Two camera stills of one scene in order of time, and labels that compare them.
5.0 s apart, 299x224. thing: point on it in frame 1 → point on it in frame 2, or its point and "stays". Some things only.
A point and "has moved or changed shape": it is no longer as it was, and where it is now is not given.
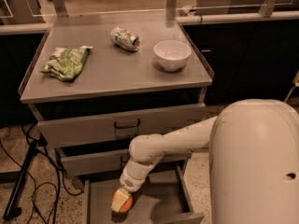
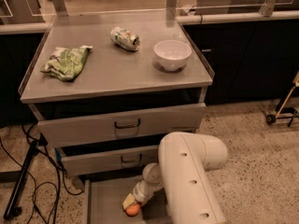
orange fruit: (127, 206) has moved or changed shape
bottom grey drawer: (167, 199) stays
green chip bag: (66, 63) stays
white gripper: (131, 181) → (139, 196)
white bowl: (172, 54) stays
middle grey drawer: (78, 161) stays
